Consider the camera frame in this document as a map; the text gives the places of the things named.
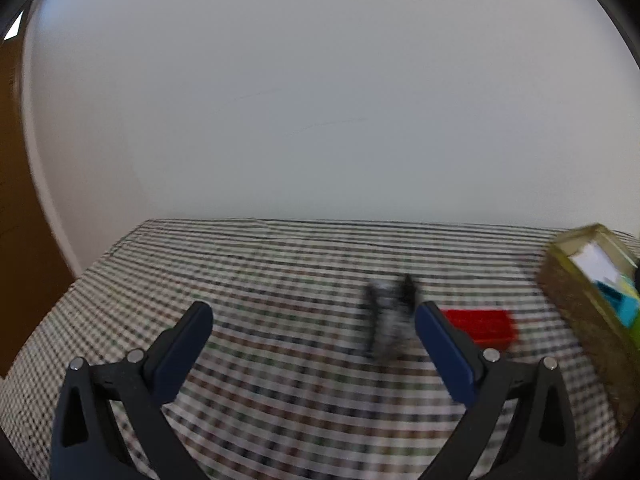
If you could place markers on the red building block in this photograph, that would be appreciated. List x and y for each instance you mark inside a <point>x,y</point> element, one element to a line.
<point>482,325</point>

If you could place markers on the grey binder clip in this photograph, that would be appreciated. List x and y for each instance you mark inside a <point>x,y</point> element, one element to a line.
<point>387,315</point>

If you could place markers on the gold tin box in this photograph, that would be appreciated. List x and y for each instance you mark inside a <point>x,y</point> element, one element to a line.
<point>585,325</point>

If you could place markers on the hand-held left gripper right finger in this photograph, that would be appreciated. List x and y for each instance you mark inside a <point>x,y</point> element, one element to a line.
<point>447,355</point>

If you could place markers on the brown wooden door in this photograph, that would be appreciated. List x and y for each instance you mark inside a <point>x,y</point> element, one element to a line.
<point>25,235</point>

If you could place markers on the checked tablecloth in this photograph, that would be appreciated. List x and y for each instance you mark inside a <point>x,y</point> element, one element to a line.
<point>280,285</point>

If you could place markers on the teal building block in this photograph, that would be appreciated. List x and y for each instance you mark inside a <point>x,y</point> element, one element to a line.
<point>625,305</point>

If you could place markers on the white paper lining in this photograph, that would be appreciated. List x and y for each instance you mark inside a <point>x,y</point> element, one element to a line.
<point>592,260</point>

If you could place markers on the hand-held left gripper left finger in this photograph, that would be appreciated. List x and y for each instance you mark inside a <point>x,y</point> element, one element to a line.
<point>182,357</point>

